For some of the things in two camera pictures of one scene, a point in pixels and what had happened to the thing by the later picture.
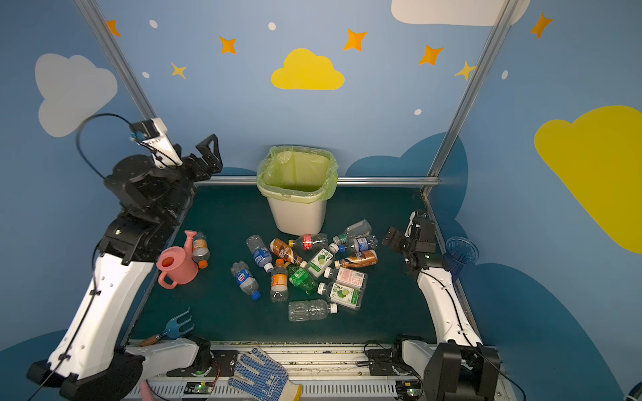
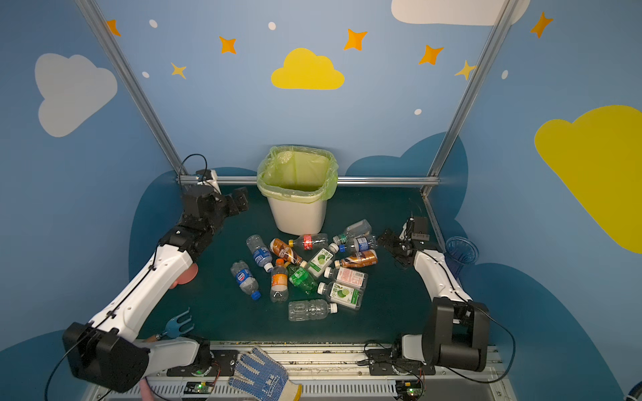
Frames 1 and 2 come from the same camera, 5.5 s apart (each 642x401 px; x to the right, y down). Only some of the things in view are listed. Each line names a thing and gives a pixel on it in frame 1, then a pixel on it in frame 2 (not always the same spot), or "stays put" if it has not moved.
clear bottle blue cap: (248, 284) stays put
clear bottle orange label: (279, 284) stays put
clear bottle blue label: (262, 254) stays put
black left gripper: (195, 164) -> (226, 203)
